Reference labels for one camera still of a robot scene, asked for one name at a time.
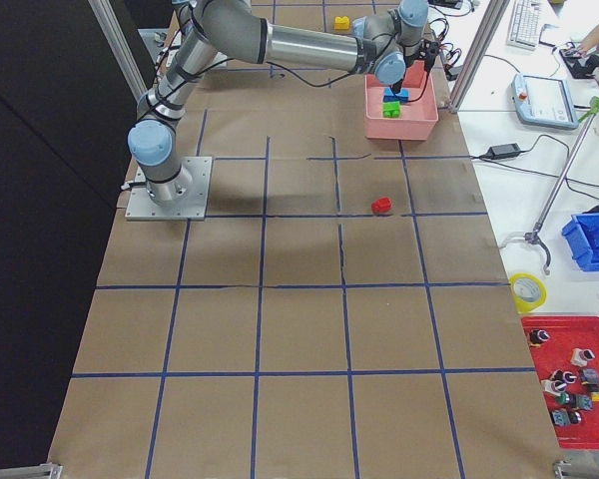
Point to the red plastic tray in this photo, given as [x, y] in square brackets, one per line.
[565, 352]

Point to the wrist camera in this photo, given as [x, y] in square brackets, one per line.
[428, 52]

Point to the green toy block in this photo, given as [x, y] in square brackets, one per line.
[391, 110]

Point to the white keyboard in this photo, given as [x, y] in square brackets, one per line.
[524, 24]

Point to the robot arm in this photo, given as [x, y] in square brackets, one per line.
[384, 45]

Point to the pink plastic box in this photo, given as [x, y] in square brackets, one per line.
[417, 117]

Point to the aluminium frame post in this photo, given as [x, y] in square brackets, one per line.
[494, 12]

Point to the yellow toy block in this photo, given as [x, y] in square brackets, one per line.
[341, 23]

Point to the yellow tape roll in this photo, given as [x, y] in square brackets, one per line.
[529, 292]

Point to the blue storage bin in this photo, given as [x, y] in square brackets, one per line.
[582, 235]

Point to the blue toy block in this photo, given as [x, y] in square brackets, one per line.
[402, 96]

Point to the black power adapter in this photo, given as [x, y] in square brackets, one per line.
[503, 152]

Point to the long reach grabber tool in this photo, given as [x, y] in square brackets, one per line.
[532, 237]

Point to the teach pendant tablet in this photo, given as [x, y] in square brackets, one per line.
[544, 102]

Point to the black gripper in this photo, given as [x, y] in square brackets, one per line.
[398, 82]

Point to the red toy block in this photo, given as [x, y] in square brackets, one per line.
[382, 206]

